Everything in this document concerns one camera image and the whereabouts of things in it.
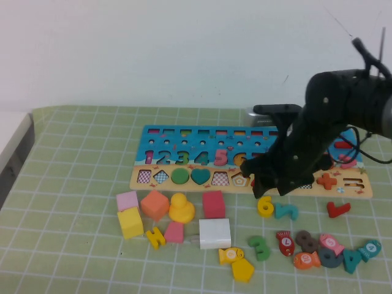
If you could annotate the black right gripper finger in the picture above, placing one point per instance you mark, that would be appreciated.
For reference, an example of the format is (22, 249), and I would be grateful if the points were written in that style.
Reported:
(261, 185)
(294, 183)

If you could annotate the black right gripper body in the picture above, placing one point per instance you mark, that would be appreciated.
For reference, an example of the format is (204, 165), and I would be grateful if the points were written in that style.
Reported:
(300, 147)

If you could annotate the yellow number six piece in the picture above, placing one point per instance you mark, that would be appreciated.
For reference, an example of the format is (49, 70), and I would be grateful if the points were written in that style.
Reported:
(261, 205)

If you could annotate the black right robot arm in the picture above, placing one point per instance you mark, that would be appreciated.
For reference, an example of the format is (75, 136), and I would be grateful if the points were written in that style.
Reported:
(352, 98)

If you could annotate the teal number two piece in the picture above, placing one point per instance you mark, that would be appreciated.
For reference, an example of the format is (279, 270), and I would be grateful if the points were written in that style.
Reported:
(289, 211)

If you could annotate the orange plus sign piece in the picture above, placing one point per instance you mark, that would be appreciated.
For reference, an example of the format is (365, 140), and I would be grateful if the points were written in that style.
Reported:
(326, 180)

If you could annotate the red minus sign piece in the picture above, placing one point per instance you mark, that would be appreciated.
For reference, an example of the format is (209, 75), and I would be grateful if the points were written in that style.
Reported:
(344, 144)

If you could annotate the red number seven piece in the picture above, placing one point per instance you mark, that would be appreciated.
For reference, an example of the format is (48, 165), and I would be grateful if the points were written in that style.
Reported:
(332, 211)

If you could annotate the pink greater-than sign piece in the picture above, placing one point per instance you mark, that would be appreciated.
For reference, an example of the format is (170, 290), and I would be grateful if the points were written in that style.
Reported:
(349, 165)

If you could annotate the pink number five piece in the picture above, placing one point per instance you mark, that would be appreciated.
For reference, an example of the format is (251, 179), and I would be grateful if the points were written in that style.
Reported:
(220, 151)

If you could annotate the green number three piece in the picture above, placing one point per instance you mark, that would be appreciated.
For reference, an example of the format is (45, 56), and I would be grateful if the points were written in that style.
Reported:
(255, 242)

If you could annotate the red fish piece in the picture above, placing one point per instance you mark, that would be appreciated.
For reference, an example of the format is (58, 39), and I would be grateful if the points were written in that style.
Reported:
(286, 242)

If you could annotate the brown number eight piece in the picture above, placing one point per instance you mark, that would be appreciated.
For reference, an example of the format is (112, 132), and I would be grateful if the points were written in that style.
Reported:
(307, 241)

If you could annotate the teal heart piece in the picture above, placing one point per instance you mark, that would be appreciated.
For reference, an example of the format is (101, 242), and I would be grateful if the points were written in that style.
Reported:
(200, 176)

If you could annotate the pink fish piece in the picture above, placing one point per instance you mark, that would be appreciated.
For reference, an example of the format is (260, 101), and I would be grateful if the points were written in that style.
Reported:
(330, 242)

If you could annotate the blue wooden puzzle board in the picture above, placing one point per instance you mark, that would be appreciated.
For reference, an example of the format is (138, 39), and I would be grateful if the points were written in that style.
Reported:
(208, 137)

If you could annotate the yellow fish piece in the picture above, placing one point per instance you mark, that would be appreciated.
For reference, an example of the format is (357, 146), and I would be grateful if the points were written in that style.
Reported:
(229, 254)

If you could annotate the orange fish piece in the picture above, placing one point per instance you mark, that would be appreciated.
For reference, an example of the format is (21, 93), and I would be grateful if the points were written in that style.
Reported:
(306, 260)

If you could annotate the green circle piece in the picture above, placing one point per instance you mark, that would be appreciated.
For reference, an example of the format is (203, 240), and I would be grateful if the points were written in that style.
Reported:
(180, 176)

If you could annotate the yellow pentagon piece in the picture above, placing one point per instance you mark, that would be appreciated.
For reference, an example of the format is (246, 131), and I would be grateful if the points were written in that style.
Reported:
(242, 271)

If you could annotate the grey number nine piece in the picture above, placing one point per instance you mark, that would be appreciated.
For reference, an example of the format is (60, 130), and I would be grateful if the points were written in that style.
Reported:
(337, 261)

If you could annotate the teal number four piece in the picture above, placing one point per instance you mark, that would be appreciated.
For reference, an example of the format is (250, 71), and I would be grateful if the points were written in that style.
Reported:
(349, 263)

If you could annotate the pink trapezoid piece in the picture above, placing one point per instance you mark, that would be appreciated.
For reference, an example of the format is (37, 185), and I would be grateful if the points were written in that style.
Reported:
(174, 232)

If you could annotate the teal fish piece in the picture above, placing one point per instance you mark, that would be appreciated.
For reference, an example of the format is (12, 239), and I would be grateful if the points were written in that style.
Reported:
(370, 248)

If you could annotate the yellow H-shaped piece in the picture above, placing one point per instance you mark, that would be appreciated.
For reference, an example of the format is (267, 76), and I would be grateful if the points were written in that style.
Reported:
(156, 238)

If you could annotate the red foam cube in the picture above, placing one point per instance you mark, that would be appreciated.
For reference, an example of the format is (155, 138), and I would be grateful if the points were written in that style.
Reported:
(213, 203)

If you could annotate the white power adapter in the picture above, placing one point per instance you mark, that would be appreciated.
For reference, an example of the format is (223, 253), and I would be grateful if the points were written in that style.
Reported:
(214, 232)

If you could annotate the yellow rubber duck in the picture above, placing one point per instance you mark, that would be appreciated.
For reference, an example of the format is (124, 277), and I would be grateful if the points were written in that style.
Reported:
(182, 211)

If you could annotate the orange foam cube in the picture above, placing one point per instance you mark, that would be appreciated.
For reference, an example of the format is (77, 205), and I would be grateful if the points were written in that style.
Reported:
(154, 203)

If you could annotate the pink foam cube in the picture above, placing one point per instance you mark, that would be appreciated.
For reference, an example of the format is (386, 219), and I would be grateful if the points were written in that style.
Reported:
(127, 200)

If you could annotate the yellow foam cube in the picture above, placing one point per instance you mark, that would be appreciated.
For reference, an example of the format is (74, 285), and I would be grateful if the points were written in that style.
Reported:
(130, 223)

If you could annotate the green checkered tablecloth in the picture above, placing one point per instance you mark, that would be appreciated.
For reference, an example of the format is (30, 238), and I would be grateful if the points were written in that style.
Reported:
(76, 171)

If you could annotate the white and grey side cabinet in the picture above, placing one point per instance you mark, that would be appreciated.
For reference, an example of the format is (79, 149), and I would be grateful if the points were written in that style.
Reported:
(12, 137)

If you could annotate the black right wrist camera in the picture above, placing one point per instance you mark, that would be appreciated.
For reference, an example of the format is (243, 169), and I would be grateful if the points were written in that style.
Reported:
(275, 108)

